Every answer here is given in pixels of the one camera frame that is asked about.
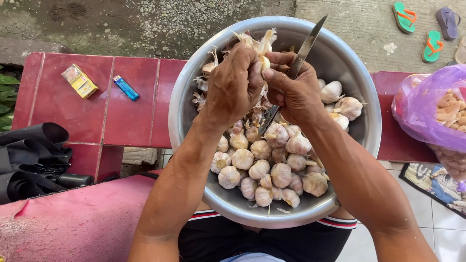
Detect purple flip-flop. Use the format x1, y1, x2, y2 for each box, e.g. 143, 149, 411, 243
436, 7, 461, 41

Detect pink bench seat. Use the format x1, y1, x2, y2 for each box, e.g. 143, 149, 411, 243
0, 169, 165, 262

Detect large metal bowl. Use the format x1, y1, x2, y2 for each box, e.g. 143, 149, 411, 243
168, 16, 382, 229

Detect blue lighter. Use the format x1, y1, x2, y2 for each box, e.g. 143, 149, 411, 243
113, 75, 140, 102

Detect green leafy plant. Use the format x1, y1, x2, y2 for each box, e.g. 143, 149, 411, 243
0, 65, 21, 132

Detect cartoon print floor mat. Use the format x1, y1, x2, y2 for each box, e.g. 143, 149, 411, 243
399, 163, 466, 220

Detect yellow cigarette pack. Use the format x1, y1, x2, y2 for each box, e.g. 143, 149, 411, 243
61, 64, 99, 99

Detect purple bag of peeled cloves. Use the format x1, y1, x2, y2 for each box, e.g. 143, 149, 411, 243
391, 64, 466, 192

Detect beige sandal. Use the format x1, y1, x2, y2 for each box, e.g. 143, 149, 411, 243
454, 36, 466, 65

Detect person's left hand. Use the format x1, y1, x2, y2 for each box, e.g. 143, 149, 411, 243
201, 42, 265, 130

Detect heap of loose garlic skins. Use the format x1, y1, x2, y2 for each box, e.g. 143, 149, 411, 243
192, 49, 220, 112

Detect steel kitchen knife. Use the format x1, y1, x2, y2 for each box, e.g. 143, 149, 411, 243
258, 15, 328, 136

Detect green flip-flop orange strap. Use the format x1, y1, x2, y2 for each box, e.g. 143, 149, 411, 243
392, 2, 418, 34
422, 30, 444, 63

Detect pile of whole garlic bulbs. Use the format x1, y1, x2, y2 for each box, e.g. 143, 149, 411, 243
209, 79, 365, 208

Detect person's white shirt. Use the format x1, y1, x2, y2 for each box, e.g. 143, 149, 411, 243
220, 252, 287, 262

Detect black folded umbrella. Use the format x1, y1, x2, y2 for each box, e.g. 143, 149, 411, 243
0, 122, 95, 205

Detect half-peeled garlic bulb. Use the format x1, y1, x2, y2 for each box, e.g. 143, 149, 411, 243
232, 28, 277, 72

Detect red tiled ledge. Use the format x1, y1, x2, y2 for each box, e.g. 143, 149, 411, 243
11, 52, 440, 183

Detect person's black shorts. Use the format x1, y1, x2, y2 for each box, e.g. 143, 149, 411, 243
178, 209, 358, 262

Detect person's right hand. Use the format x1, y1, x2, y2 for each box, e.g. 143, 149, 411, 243
262, 51, 328, 127

